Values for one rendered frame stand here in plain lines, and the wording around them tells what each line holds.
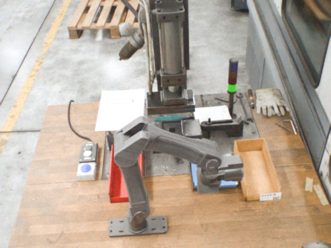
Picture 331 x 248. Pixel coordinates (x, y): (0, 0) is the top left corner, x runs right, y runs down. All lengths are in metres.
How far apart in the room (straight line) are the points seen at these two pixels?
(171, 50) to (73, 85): 2.44
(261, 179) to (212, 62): 2.42
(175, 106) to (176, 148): 0.39
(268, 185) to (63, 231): 0.75
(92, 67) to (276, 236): 2.88
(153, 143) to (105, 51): 3.11
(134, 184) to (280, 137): 0.76
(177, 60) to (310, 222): 0.71
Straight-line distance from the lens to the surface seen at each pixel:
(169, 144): 1.12
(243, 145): 1.64
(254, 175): 1.58
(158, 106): 1.50
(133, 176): 1.20
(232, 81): 1.69
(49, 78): 3.92
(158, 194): 1.52
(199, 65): 3.82
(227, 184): 1.48
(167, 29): 1.34
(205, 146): 1.17
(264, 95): 1.93
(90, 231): 1.46
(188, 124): 1.65
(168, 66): 1.41
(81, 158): 1.65
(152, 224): 1.43
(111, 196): 1.52
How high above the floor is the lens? 2.07
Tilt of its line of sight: 41 degrees down
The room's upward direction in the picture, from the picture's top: 4 degrees counter-clockwise
